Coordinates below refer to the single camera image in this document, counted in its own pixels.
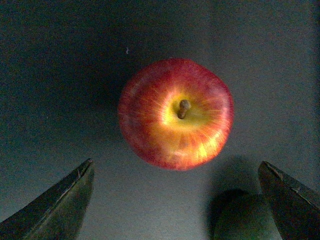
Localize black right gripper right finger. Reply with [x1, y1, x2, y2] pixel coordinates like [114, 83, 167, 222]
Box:
[258, 161, 320, 240]

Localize red yellow apple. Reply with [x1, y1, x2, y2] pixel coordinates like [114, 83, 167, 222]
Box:
[118, 58, 234, 171]

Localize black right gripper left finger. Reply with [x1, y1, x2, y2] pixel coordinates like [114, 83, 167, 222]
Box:
[0, 159, 95, 240]

